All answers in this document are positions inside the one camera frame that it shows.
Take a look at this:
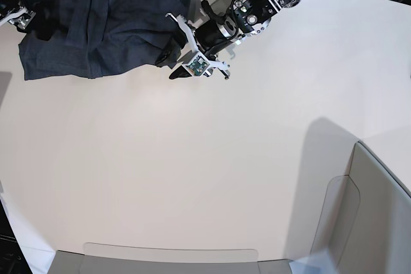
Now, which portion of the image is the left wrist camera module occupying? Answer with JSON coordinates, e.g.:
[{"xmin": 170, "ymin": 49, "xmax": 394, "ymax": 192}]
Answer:
[{"xmin": 182, "ymin": 51, "xmax": 210, "ymax": 77}]

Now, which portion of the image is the clear acrylic right panel bracket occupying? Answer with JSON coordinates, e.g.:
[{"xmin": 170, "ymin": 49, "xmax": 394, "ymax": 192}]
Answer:
[{"xmin": 310, "ymin": 175, "xmax": 360, "ymax": 263}]

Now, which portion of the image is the dark blue t-shirt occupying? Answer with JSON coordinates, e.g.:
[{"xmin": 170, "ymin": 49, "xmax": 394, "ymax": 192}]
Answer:
[{"xmin": 19, "ymin": 0, "xmax": 191, "ymax": 80}]

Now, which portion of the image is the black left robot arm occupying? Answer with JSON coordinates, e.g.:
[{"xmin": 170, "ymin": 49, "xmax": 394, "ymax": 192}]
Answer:
[{"xmin": 156, "ymin": 0, "xmax": 301, "ymax": 80}]

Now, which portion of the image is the grey front partition panel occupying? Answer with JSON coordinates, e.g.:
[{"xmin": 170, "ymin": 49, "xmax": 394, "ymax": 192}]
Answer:
[{"xmin": 48, "ymin": 251, "xmax": 293, "ymax": 273}]

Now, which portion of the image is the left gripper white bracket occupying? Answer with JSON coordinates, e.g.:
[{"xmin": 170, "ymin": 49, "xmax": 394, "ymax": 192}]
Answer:
[{"xmin": 155, "ymin": 13, "xmax": 231, "ymax": 80}]

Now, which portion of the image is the grey partition panel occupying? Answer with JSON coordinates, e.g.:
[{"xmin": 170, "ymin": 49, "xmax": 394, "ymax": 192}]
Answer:
[
  {"xmin": 310, "ymin": 141, "xmax": 411, "ymax": 274},
  {"xmin": 48, "ymin": 251, "xmax": 293, "ymax": 273}
]

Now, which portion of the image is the grey right side partition panel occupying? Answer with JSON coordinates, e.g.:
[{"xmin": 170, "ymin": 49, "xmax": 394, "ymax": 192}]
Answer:
[{"xmin": 310, "ymin": 141, "xmax": 411, "ymax": 274}]

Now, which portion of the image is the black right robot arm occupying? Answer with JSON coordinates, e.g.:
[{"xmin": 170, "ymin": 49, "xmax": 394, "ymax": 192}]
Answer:
[{"xmin": 1, "ymin": 0, "xmax": 36, "ymax": 33}]

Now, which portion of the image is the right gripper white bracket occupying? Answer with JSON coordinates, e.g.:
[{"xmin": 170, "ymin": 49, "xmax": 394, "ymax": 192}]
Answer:
[{"xmin": 0, "ymin": 7, "xmax": 36, "ymax": 30}]

